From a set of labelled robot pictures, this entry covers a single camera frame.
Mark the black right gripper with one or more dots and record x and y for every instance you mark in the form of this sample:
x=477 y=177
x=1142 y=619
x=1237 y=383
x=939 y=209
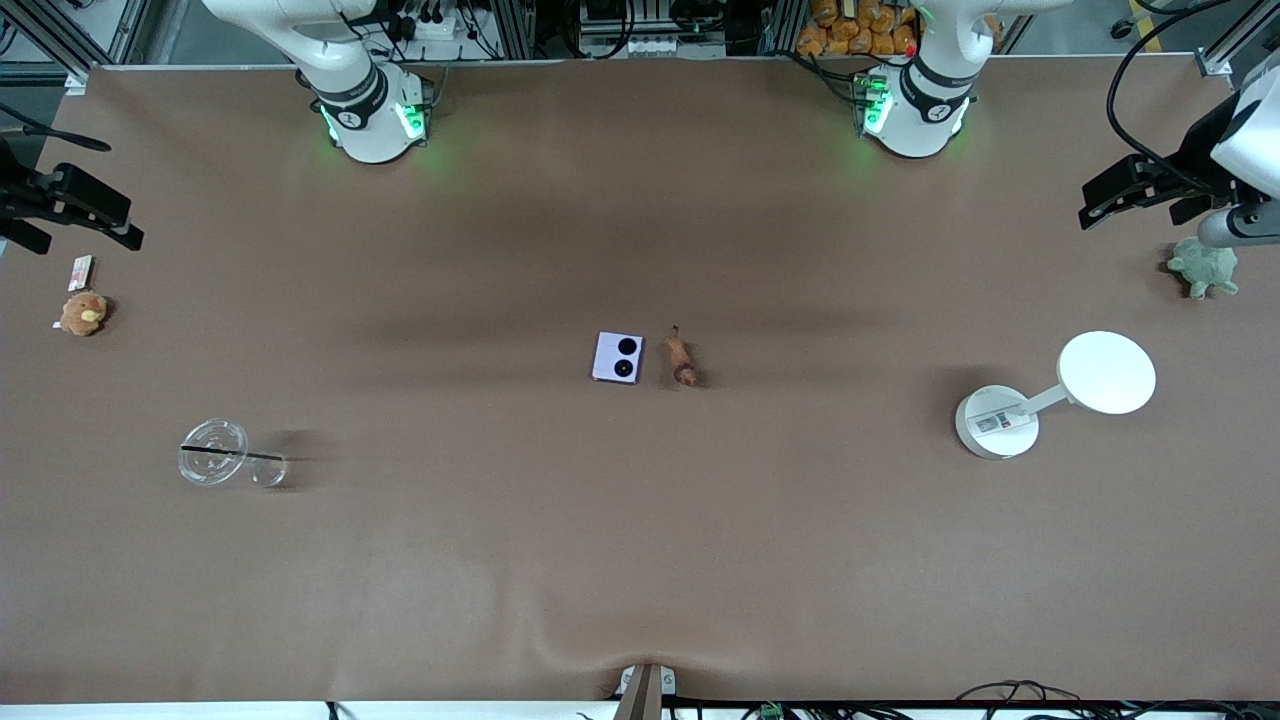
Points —
x=22 y=196

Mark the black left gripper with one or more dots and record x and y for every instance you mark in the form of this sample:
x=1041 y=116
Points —
x=1192 y=155

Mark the brown lion statue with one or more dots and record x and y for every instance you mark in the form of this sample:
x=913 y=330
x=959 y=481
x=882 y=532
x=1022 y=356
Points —
x=682 y=358

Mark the lavender flip phone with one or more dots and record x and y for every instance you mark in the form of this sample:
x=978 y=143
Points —
x=612 y=368

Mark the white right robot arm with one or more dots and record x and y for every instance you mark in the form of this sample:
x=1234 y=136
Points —
x=365 y=110

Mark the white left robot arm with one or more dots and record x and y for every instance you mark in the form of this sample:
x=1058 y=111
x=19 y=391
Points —
x=915 y=105

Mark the small printed card box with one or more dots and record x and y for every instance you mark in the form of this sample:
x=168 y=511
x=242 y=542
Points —
x=80 y=270

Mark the green plush toy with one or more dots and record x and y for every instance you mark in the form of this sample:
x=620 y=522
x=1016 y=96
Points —
x=1205 y=267

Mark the brown plush toy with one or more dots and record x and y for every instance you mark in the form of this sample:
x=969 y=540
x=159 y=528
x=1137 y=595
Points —
x=82 y=313

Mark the white round desk lamp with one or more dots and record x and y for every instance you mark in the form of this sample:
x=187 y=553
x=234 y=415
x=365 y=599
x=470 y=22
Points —
x=1105 y=372

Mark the clear plastic cup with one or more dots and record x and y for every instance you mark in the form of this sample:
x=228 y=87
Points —
x=213 y=440

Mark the black drinking straw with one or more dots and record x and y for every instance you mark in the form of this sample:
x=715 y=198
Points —
x=225 y=454

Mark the orange stuffed toys pile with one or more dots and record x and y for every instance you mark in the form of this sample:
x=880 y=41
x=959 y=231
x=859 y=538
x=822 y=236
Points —
x=860 y=30

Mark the white power strip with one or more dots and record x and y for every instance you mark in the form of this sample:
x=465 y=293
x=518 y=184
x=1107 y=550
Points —
x=428 y=27

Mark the aluminium frame post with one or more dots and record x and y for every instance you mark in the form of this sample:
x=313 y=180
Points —
x=55 y=45
x=1235 y=45

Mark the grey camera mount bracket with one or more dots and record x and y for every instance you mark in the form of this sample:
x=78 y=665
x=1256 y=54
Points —
x=645 y=692

